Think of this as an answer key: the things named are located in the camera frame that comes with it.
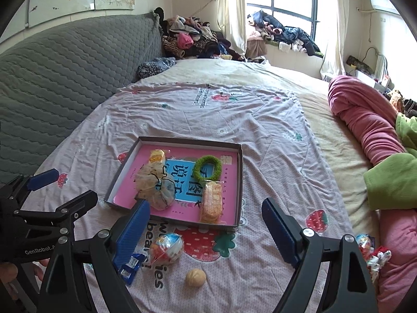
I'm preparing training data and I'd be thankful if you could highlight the green fleece cloth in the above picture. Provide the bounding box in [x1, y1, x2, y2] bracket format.
[363, 112, 417, 211]

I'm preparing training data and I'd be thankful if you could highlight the pink quilt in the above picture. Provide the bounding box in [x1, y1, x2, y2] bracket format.
[327, 75, 417, 313]

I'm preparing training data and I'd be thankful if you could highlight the walnut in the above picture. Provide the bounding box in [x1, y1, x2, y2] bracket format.
[186, 268, 207, 288]

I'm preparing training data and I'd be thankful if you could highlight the red toy egg packet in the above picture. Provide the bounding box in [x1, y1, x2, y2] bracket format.
[148, 233, 185, 266]

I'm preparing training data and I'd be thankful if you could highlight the small colourful snack packet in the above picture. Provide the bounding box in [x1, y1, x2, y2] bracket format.
[355, 233, 375, 260]

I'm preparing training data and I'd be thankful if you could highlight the beige bed sheet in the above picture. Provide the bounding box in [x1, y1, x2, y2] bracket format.
[137, 57, 382, 232]

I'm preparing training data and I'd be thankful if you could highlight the blue cookie packet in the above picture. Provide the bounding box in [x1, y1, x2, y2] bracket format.
[119, 252, 146, 286]

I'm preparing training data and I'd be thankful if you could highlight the pile of mixed clothes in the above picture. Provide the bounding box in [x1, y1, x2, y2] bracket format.
[161, 7, 246, 61]

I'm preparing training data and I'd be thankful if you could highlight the green fuzzy hair scrunchie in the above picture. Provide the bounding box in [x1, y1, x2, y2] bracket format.
[192, 155, 223, 181]

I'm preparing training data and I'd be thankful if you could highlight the pink shallow box tray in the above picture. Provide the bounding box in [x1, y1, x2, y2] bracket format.
[104, 136, 244, 232]

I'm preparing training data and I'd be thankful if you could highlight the clothes heap on windowsill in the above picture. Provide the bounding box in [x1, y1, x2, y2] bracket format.
[247, 10, 323, 57]

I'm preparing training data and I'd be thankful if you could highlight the white air conditioner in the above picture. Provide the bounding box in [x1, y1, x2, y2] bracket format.
[370, 0, 408, 15]

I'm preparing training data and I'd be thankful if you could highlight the pink book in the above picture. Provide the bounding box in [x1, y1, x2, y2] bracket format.
[112, 143, 242, 225]

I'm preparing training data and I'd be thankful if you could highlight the cream mesh drawstring bag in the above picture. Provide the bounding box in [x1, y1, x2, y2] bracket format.
[134, 163, 178, 211]

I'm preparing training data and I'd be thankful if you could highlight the dark blue patterned cloth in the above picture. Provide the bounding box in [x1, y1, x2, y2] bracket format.
[137, 57, 176, 79]

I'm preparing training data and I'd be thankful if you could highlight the lilac strawberry print blanket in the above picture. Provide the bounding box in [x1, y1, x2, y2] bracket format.
[33, 81, 359, 313]

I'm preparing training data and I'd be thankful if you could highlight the person's left hand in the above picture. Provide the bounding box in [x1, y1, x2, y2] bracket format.
[0, 258, 51, 291]

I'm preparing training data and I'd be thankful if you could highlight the orange cracker packet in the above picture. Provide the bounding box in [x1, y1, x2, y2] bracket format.
[199, 183, 225, 224]

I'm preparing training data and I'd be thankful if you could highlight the cream curtain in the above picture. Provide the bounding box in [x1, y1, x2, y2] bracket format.
[215, 0, 250, 56]
[319, 0, 347, 80]

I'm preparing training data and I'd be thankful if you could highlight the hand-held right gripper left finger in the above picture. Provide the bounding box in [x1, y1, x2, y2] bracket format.
[39, 199, 151, 313]

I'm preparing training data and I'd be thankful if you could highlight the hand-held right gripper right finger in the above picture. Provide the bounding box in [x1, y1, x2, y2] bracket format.
[261, 197, 380, 313]

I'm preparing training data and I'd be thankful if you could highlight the brown cloth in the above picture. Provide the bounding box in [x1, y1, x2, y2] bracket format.
[246, 37, 268, 61]

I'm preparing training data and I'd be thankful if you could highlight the grey quilted headboard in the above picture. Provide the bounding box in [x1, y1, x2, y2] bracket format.
[0, 11, 163, 183]

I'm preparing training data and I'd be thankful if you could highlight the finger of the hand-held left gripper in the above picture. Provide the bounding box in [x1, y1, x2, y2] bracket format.
[7, 168, 60, 200]
[13, 190, 98, 235]

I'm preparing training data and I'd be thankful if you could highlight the dark clutter heap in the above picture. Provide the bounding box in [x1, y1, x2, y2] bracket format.
[388, 89, 417, 118]

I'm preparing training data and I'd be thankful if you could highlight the red white patterned packet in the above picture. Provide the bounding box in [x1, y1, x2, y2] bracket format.
[366, 249, 393, 282]

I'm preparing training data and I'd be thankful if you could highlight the dark bag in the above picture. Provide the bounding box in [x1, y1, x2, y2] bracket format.
[345, 55, 373, 74]

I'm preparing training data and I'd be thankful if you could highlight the yellow cake packet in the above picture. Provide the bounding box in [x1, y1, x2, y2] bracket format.
[149, 149, 170, 164]

